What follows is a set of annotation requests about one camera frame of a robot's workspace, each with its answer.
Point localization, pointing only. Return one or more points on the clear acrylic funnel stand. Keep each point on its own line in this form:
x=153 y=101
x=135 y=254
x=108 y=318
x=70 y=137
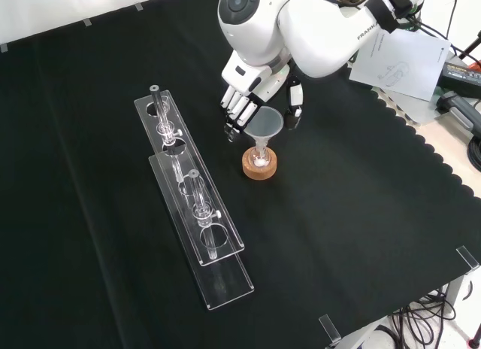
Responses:
x=225 y=285

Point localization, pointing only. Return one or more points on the white paper sheet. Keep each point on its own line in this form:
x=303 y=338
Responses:
x=413 y=63

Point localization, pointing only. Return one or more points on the black bench cloth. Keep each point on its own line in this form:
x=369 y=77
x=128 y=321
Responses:
x=75 y=176

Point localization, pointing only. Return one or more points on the black tripod leg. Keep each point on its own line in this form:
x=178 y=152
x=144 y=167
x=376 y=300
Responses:
x=471 y=48

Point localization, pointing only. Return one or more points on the clear cloth clamp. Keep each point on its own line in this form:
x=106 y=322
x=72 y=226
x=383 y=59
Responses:
x=467 y=258
x=330 y=328

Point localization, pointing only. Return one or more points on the small round-bottom glass flask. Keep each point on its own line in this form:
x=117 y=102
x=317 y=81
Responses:
x=259 y=162

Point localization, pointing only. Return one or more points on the clear plastic funnel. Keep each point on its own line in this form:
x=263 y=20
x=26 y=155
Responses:
x=263 y=119

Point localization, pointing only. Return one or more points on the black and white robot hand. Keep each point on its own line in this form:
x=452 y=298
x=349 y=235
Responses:
x=244 y=76

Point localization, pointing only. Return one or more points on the black power adapter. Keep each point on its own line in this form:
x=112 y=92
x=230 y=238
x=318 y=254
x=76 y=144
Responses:
x=462 y=76

